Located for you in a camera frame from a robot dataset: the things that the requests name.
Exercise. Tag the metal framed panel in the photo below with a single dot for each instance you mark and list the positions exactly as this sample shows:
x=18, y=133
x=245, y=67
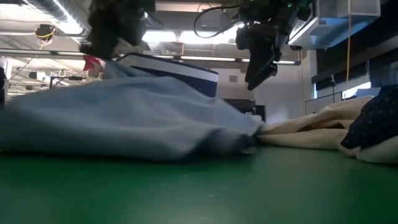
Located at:
x=320, y=104

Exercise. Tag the black computer monitor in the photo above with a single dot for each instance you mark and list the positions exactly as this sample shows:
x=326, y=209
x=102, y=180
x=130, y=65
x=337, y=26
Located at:
x=245, y=107

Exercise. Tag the cream shirt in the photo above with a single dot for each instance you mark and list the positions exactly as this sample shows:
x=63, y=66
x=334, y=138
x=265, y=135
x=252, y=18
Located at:
x=311, y=130

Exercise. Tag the ribbed silver ventilation duct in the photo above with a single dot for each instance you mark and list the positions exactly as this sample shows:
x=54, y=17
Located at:
x=62, y=15

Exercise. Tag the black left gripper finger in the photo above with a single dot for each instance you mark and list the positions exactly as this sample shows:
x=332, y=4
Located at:
x=99, y=46

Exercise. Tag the white button shirt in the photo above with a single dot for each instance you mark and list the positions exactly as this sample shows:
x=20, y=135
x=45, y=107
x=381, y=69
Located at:
x=379, y=154

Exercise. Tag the small black stand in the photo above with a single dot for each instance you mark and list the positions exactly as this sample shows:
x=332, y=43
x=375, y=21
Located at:
x=333, y=84

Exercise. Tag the navy dotted shirt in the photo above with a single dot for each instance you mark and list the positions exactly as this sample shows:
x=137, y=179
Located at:
x=376, y=121

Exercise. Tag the navy white striped laundry basket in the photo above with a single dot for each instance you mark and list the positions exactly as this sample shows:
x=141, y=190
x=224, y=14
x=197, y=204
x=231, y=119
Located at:
x=186, y=73

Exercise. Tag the green table mat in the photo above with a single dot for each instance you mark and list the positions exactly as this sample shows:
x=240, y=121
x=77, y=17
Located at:
x=217, y=189

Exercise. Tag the bright ceiling light panel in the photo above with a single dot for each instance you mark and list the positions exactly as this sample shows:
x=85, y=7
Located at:
x=192, y=36

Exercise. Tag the grey garment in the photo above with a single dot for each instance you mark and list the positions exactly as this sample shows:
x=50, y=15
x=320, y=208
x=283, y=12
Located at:
x=124, y=118

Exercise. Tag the light wooden desk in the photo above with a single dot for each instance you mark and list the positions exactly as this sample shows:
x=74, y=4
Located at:
x=280, y=61

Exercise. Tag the white ceiling air unit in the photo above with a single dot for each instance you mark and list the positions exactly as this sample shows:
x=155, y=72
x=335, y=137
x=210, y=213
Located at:
x=339, y=18

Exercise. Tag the red tag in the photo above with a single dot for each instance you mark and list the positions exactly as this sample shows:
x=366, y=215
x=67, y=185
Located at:
x=91, y=64

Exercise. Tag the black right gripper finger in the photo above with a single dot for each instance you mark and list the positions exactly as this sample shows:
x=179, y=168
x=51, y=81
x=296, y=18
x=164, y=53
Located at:
x=259, y=59
x=264, y=77

